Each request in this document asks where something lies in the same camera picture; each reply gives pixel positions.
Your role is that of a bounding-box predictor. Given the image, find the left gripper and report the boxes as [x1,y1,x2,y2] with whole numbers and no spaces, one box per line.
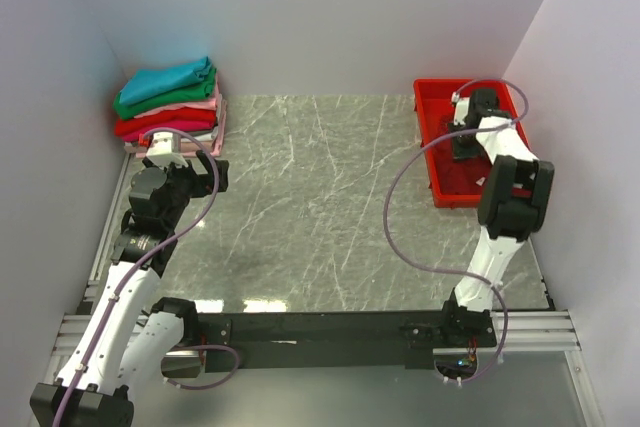
[157,149,228,228]

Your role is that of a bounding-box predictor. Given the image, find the dark red t-shirt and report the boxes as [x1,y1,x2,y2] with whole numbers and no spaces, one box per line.
[427,139,492,196]

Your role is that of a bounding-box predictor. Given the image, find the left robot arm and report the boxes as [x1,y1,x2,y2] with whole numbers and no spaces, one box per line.
[30,152,229,426]

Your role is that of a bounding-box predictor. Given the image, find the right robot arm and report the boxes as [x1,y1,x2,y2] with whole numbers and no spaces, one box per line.
[438,88,555,346]

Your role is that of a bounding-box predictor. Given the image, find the red plastic bin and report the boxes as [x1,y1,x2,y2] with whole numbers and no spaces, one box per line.
[413,78,536,208]

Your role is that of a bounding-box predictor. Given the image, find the red folded t-shirt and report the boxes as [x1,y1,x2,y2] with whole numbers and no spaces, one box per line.
[114,108,217,137]

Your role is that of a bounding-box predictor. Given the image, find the light pink folded t-shirt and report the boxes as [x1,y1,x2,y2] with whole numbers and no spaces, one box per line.
[135,79,223,119]

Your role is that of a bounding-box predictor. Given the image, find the pink bottom folded t-shirt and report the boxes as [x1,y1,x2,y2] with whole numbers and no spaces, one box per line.
[124,99,227,158]

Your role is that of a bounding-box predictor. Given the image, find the green folded t-shirt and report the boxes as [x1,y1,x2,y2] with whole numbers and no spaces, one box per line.
[112,67,217,120]

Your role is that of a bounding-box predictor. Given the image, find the turquoise folded t-shirt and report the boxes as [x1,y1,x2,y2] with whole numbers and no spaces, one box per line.
[119,56,214,105]

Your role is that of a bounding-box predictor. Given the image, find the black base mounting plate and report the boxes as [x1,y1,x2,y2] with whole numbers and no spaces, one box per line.
[177,310,503,369]

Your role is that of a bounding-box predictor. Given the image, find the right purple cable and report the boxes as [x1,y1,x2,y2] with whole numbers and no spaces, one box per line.
[382,78,530,391]

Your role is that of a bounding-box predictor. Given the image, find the purple cable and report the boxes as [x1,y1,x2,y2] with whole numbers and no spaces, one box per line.
[382,78,530,391]
[49,129,241,427]

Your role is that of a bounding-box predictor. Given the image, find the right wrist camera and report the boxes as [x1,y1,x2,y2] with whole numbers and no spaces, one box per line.
[451,92,470,127]

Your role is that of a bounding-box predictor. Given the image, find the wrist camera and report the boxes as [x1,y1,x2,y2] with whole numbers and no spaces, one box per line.
[144,132,187,168]
[451,92,470,127]

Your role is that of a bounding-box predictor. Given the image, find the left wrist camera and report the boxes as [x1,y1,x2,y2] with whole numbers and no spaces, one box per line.
[144,132,187,168]

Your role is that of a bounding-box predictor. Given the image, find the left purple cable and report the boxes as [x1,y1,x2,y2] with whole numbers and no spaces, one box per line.
[49,129,241,427]

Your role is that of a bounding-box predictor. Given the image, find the aluminium rail frame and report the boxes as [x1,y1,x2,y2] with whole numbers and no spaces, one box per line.
[50,157,580,369]

